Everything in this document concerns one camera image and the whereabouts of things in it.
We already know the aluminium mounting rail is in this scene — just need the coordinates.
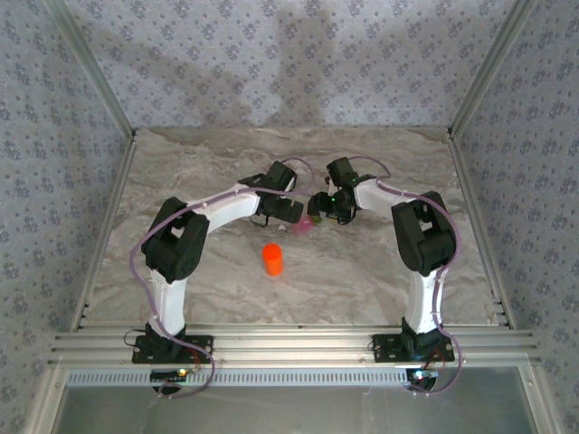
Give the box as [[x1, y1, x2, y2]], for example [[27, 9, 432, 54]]
[[48, 323, 542, 365]]

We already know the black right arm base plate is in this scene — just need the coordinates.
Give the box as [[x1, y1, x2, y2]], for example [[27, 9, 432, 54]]
[[371, 333, 456, 364]]

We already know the orange pill bottle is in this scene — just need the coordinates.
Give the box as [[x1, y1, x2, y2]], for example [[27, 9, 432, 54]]
[[261, 252, 285, 278]]

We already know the small circuit board with LED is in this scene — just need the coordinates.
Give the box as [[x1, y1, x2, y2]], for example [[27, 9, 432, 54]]
[[150, 368, 189, 382], [406, 368, 440, 383]]

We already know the aluminium frame post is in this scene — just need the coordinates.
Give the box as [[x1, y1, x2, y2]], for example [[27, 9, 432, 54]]
[[447, 0, 539, 137], [44, 0, 138, 137]]

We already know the pink pill container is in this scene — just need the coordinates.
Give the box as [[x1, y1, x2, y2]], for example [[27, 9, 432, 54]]
[[291, 215, 316, 237]]

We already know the aluminium table side rail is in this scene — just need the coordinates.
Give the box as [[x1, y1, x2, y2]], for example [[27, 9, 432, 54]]
[[447, 128, 517, 329], [70, 130, 139, 331]]

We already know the slotted grey cable duct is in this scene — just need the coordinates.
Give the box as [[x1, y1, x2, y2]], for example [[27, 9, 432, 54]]
[[66, 368, 408, 388]]

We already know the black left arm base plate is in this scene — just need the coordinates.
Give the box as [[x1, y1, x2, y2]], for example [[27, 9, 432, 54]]
[[131, 334, 214, 364]]

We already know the grey metal sheet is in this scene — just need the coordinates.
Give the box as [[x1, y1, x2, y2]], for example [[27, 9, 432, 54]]
[[49, 366, 539, 434]]

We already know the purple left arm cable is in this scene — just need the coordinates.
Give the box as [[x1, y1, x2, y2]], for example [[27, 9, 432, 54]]
[[128, 156, 316, 400]]

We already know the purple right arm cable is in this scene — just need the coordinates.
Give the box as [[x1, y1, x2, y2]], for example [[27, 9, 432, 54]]
[[350, 156, 465, 398]]

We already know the floral fabric backdrop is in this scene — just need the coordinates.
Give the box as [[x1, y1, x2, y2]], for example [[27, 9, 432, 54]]
[[0, 0, 579, 434]]

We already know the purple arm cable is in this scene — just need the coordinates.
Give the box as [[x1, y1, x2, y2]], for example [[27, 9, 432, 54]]
[[350, 156, 465, 398], [128, 156, 316, 400]]

